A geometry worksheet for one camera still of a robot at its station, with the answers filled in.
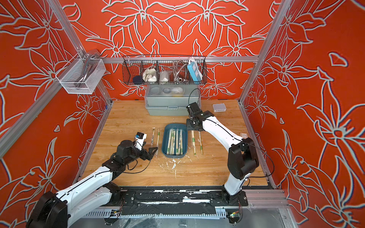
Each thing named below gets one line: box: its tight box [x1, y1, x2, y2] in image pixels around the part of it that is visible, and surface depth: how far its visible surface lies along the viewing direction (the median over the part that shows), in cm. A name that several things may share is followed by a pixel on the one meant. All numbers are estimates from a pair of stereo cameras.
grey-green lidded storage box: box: [144, 84, 202, 117], surface depth 102 cm
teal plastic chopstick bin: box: [161, 123, 189, 159], surface depth 94 cm
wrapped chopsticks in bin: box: [166, 128, 183, 156], surface depth 95 cm
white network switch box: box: [212, 103, 227, 113], surface depth 116 cm
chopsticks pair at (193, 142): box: [191, 130, 197, 157], surface depth 87 cm
